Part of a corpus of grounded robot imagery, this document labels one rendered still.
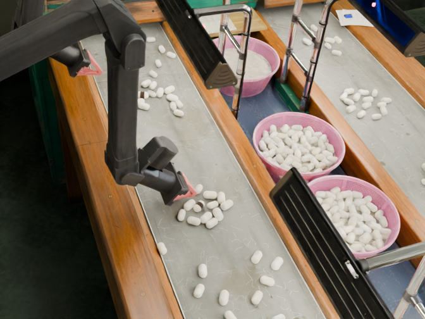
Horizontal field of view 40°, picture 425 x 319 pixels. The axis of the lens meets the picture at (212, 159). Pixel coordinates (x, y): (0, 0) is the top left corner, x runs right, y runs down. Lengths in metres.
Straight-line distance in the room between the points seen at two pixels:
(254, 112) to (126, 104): 0.81
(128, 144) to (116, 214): 0.25
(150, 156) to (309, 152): 0.57
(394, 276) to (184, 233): 0.54
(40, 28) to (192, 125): 0.82
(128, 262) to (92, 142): 0.42
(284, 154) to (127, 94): 0.67
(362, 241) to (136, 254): 0.56
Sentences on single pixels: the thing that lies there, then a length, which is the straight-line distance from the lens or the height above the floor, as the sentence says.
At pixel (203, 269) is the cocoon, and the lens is 1.37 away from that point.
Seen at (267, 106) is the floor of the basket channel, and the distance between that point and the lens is 1.96.
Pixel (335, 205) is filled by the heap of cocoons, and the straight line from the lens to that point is 1.61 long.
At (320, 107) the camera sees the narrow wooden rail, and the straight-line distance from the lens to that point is 1.85.
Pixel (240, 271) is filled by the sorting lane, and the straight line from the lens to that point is 1.40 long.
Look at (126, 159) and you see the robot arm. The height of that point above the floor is 0.97.
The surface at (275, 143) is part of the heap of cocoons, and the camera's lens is 1.74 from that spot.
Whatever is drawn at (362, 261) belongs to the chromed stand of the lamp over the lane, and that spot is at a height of 1.12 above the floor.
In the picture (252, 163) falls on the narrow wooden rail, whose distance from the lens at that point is 1.61.
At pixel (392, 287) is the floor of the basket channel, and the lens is 1.55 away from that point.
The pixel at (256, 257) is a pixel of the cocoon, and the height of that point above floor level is 0.76.
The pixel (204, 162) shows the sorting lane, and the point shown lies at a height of 0.74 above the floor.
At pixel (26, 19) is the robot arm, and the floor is 1.09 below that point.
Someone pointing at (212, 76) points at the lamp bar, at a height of 1.08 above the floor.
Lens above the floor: 1.87
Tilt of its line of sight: 43 degrees down
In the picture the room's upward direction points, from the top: 6 degrees clockwise
